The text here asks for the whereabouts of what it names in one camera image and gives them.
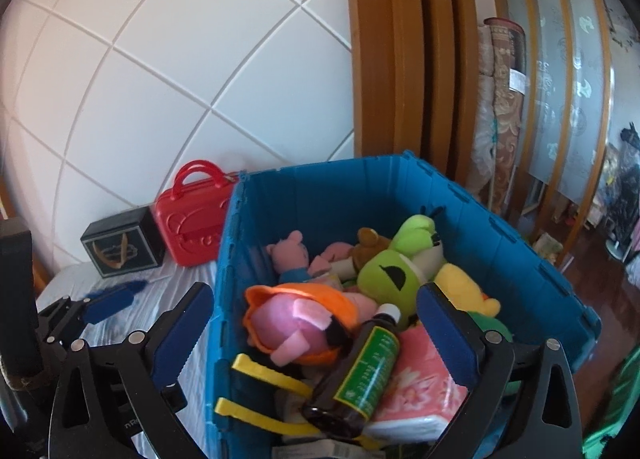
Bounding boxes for green bag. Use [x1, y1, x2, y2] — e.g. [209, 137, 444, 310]
[582, 344, 640, 459]

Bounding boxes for dark clothes pile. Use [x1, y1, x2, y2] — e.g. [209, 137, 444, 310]
[617, 121, 640, 285]

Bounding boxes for yellow plastic tongs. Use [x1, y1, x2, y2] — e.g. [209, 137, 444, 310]
[215, 353, 381, 447]

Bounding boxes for red toy suitcase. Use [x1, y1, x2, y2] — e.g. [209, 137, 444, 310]
[154, 160, 241, 267]

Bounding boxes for black box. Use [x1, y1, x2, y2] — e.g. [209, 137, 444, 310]
[80, 206, 166, 280]

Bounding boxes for rolled patterned carpet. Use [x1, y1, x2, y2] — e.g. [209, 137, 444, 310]
[470, 16, 528, 220]

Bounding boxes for wooden frosted glass partition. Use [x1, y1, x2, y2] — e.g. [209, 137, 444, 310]
[500, 0, 618, 260]

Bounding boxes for brown bear plush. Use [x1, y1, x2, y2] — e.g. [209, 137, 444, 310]
[347, 226, 393, 272]

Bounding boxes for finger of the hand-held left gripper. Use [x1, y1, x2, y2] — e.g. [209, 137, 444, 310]
[47, 288, 137, 346]
[36, 295, 85, 336]

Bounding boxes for pink pig plush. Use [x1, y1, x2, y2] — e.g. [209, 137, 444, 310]
[307, 241, 358, 280]

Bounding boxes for dark brown bottle green label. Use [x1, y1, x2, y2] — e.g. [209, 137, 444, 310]
[302, 304, 403, 440]

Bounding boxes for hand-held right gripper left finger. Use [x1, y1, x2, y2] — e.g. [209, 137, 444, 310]
[48, 282, 215, 459]

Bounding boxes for blue plastic crate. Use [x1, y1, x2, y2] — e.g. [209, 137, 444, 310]
[205, 150, 603, 459]

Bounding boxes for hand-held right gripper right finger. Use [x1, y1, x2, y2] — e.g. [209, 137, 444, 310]
[416, 283, 583, 459]

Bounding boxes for pink flowered tissue pack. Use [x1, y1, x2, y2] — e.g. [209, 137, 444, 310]
[367, 324, 471, 445]

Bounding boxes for wooden headboard frame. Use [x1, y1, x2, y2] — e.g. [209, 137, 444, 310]
[342, 0, 501, 190]

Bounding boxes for light blue bed sheet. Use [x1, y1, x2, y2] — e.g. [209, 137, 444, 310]
[35, 259, 221, 459]

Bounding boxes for yellow and green plush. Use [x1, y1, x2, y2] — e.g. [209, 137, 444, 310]
[432, 263, 513, 345]

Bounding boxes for green plush toy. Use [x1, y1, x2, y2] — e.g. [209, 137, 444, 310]
[390, 206, 448, 265]
[356, 249, 446, 327]

